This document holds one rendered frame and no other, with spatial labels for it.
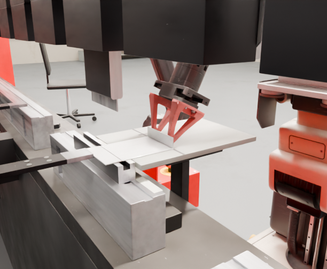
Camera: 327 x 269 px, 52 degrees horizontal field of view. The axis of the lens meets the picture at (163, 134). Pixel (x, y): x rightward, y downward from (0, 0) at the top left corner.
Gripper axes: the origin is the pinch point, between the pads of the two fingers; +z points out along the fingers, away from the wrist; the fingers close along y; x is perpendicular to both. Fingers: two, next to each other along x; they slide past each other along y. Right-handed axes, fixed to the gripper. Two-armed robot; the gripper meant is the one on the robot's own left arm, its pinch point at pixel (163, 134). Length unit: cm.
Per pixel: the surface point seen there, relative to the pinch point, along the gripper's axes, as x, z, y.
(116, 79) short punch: -15.1, -5.3, 3.9
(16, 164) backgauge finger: -22.3, 12.6, -1.9
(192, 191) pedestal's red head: 36.2, 14.0, -23.3
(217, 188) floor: 165, 28, -127
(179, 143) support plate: 2.3, 0.3, 2.6
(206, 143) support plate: 5.8, -1.5, 5.5
